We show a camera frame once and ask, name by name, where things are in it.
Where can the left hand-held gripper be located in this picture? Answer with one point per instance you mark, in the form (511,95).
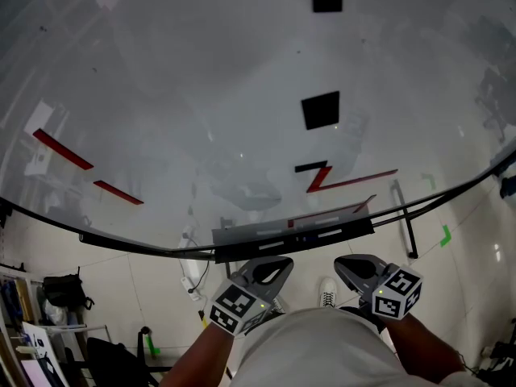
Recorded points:
(238,305)

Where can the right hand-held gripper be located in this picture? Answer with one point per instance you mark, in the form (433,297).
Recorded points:
(397,294)

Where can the blue marker pen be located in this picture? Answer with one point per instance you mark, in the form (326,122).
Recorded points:
(330,234)

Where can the person's left forearm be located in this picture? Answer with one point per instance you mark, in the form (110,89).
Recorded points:
(197,357)

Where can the person's right forearm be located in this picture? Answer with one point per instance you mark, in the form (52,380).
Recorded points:
(423,343)

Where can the black marker tray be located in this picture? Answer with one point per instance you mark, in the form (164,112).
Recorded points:
(354,232)

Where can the white whiteboard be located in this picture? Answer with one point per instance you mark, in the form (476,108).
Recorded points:
(221,75)

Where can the white left shoe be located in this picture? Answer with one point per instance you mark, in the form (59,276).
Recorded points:
(278,305)

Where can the white shoe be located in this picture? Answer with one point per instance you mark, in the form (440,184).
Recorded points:
(278,305)
(328,293)

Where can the white right shoe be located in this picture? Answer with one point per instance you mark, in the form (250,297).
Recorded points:
(328,293)

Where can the white power strip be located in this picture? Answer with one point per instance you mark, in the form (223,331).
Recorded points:
(187,284)

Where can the white shirt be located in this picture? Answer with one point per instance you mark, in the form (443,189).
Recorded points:
(338,353)

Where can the green corner floor tape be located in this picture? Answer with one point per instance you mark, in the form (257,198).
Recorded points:
(445,236)

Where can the black tape strip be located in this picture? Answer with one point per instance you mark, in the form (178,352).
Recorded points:
(308,167)

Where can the green floor tape strip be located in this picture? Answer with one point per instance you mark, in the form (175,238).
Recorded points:
(152,345)

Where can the large black tape square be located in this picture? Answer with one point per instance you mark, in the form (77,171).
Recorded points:
(320,110)

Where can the black office chair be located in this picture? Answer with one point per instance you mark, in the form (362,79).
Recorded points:
(109,359)

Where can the white metal bar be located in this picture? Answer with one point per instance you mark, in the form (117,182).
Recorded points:
(76,328)

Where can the black backpack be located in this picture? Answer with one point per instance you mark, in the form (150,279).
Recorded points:
(64,290)

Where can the clear plastic bag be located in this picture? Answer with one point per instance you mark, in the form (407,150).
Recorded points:
(54,312)

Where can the white panel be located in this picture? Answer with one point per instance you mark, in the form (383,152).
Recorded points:
(40,339)

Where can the pink tablet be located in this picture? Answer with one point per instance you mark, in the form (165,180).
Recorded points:
(35,373)

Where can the white storage shelf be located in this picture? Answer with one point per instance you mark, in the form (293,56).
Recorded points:
(16,317)

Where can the small black tape square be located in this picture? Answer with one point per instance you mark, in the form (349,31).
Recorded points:
(327,1)

